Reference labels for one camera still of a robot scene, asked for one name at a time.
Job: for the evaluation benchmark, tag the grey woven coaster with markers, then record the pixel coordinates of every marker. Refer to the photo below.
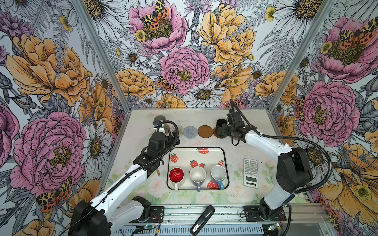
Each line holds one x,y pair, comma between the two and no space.
190,132

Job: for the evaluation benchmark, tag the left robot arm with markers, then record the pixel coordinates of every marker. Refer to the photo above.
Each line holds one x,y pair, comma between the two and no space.
102,216

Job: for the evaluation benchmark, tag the white calculator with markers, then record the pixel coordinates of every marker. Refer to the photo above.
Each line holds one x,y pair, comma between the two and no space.
250,173

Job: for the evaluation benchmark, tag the white mug purple handle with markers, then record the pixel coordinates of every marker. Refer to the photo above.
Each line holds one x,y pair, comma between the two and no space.
198,176

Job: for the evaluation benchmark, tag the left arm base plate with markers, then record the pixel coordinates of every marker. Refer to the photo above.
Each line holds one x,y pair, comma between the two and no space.
155,214

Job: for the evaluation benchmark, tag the white mug blue handle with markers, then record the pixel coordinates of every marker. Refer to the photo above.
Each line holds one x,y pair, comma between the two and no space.
219,174

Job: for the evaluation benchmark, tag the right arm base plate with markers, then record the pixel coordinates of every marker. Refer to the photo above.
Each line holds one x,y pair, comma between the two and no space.
255,213

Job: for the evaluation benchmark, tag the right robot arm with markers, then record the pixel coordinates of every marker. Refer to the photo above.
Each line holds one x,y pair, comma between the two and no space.
293,167

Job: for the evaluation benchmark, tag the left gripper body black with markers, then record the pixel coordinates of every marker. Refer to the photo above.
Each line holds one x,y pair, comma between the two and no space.
170,141

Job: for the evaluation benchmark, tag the black stapler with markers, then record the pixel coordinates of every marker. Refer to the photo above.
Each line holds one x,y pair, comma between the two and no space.
202,220

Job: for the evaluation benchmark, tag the plain brown wooden coaster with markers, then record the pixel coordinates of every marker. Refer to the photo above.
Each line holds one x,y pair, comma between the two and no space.
205,131

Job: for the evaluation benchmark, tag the grey mug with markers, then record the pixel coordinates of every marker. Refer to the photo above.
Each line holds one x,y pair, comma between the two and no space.
158,127

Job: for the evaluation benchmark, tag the red inside white mug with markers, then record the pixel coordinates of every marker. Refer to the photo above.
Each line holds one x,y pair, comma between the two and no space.
176,175

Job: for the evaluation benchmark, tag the multicolour zigzag woven coaster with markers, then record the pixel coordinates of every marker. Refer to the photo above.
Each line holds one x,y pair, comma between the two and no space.
180,130

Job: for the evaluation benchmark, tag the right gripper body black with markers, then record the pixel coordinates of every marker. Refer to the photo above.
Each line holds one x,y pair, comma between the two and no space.
230,130

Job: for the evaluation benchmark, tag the white strawberry tray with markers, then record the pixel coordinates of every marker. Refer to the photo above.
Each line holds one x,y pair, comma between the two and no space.
188,157

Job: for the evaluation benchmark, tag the black mug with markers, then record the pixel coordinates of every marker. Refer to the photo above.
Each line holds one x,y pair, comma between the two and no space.
221,128

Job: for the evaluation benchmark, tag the scratched brown wooden coaster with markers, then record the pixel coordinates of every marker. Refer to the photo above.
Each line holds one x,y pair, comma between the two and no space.
216,135

